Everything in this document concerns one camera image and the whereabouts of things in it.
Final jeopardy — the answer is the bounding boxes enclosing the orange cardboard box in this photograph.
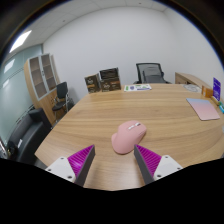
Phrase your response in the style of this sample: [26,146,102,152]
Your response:
[201,85,214,99]

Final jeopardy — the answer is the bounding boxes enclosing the pink computer mouse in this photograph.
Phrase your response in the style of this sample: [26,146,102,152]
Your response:
[110,120,148,155]

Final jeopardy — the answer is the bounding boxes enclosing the wooden shelf cabinet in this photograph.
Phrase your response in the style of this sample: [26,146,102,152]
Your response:
[23,53,61,126]

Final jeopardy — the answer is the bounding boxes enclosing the brown printed cardboard box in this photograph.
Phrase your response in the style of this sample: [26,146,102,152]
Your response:
[99,77,122,93]

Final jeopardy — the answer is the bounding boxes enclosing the pink-blue gradient mouse pad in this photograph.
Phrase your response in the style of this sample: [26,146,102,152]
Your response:
[185,97,221,121]

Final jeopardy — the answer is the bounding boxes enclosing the purple package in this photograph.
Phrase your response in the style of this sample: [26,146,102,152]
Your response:
[212,77,222,102]

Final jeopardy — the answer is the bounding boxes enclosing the wooden side desk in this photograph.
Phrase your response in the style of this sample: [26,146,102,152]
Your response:
[174,71,214,94]

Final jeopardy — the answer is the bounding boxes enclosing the white green-blue printed sheet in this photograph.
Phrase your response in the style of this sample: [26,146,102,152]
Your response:
[123,83,153,92]

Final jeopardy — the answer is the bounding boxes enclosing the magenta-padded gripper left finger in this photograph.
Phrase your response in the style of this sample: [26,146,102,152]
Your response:
[44,144,96,187]

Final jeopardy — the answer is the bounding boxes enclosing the grey backpack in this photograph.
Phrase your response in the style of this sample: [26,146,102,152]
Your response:
[142,68,167,84]

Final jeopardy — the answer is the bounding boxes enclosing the ceiling light panel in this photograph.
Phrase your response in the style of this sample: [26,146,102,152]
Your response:
[9,29,33,54]

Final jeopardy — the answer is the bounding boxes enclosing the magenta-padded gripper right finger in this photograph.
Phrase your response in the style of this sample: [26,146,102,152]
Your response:
[133,144,184,185]

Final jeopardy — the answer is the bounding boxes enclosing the small black visitor chair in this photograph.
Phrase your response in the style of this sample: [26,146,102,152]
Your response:
[51,81,75,121]

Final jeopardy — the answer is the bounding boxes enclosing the dark open cardboard box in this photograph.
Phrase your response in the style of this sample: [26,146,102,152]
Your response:
[99,67,120,81]

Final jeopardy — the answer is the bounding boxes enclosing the small brown printed box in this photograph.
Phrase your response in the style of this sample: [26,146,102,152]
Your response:
[84,73,102,94]

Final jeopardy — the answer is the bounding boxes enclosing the black leather sofa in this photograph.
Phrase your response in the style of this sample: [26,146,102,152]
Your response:
[6,107,53,164]

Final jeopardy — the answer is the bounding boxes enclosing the black mesh office chair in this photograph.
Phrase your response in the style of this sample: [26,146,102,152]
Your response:
[133,62,172,85]

